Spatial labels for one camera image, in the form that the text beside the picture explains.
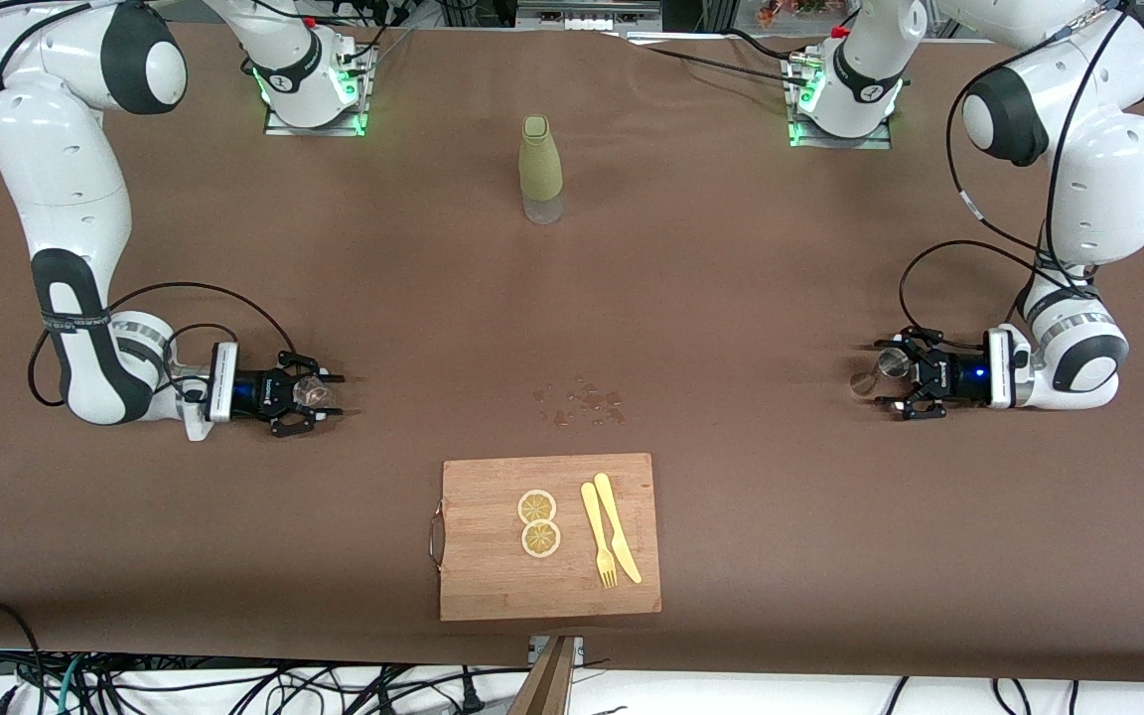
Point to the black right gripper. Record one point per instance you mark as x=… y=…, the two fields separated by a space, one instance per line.
x=256 y=389

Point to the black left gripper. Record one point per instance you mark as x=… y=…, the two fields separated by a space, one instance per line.
x=961 y=379

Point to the clear glass shaker cup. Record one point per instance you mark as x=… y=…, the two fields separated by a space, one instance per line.
x=314 y=393

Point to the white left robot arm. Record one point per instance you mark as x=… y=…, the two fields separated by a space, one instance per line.
x=1108 y=189

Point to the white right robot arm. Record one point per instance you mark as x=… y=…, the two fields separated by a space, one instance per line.
x=66 y=199

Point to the brown table cover sheet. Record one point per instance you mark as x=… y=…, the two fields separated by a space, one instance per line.
x=234 y=546

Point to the dried lemon slice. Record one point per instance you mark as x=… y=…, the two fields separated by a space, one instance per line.
x=540 y=539
x=536 y=506

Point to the bamboo cutting board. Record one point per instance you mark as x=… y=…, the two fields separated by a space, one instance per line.
x=493 y=586

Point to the yellow plastic fork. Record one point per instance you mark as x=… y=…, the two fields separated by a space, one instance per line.
x=597 y=531

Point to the yellow plastic knife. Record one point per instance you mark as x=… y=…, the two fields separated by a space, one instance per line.
x=617 y=526

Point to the green sleeved glass bottle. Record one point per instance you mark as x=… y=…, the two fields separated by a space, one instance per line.
x=540 y=164

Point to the wooden plank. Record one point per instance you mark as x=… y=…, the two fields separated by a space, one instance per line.
x=544 y=685

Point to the grey electronics box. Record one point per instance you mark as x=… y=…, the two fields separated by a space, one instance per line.
x=587 y=12

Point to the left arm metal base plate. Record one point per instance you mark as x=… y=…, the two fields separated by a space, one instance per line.
x=830 y=142

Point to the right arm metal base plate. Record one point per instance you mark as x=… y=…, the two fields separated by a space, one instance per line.
x=358 y=99

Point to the small metal bracket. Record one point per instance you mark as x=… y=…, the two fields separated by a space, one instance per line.
x=577 y=647

